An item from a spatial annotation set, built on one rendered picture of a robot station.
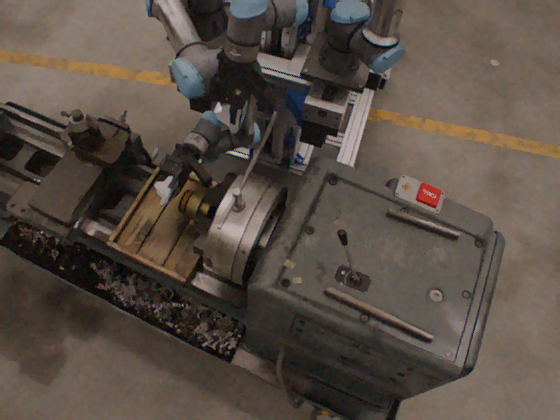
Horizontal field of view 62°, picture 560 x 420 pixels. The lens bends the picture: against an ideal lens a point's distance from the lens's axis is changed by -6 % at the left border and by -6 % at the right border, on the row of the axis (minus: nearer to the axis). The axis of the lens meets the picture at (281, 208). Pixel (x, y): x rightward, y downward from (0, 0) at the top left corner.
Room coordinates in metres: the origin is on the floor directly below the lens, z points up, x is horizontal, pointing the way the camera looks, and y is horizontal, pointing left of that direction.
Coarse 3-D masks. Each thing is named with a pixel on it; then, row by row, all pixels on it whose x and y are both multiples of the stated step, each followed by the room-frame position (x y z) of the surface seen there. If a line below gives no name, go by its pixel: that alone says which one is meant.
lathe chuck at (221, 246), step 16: (240, 176) 0.70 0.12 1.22; (256, 176) 0.72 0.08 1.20; (256, 192) 0.65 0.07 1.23; (224, 208) 0.59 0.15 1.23; (224, 224) 0.55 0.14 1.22; (240, 224) 0.55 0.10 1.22; (208, 240) 0.51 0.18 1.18; (224, 240) 0.51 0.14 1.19; (240, 240) 0.51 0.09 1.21; (208, 256) 0.48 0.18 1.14; (224, 256) 0.48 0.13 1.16; (224, 272) 0.46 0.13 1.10
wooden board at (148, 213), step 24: (144, 192) 0.77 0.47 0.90; (144, 216) 0.69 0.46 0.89; (168, 216) 0.70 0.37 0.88; (120, 240) 0.59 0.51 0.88; (144, 240) 0.60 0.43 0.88; (168, 240) 0.62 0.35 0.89; (192, 240) 0.63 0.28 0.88; (144, 264) 0.52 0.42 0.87; (168, 264) 0.53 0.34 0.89; (192, 264) 0.54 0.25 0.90
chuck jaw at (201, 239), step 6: (198, 216) 0.61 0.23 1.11; (204, 216) 0.62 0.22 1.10; (198, 222) 0.59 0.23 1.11; (204, 222) 0.60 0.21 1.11; (210, 222) 0.60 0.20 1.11; (198, 228) 0.57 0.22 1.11; (204, 228) 0.58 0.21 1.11; (198, 234) 0.56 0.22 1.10; (204, 234) 0.56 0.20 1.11; (198, 240) 0.53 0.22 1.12; (204, 240) 0.54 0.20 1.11; (198, 246) 0.52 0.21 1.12; (198, 252) 0.51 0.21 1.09; (204, 258) 0.49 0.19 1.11; (210, 264) 0.48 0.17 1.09
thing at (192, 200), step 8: (192, 192) 0.69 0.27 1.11; (184, 200) 0.65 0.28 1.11; (192, 200) 0.65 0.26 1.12; (200, 200) 0.66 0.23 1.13; (184, 208) 0.64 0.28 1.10; (192, 208) 0.63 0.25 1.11; (200, 208) 0.64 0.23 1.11; (208, 208) 0.64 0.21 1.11; (192, 216) 0.62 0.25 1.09; (208, 216) 0.64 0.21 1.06
